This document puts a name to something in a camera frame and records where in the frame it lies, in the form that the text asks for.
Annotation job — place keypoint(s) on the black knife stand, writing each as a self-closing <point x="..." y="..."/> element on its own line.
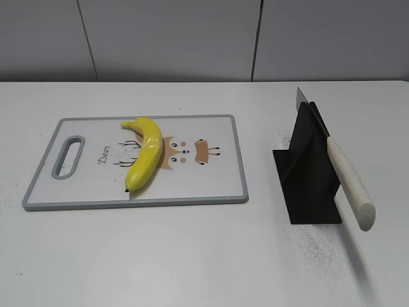
<point x="308" y="180"/>

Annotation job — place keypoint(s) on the yellow plastic banana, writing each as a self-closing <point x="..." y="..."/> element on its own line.
<point x="150" y="154"/>

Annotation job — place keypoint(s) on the white grey-rimmed cutting board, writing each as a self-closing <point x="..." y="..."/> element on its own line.
<point x="87" y="160"/>

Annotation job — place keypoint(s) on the knife with white handle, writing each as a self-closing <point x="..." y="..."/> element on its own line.
<point x="360" y="201"/>

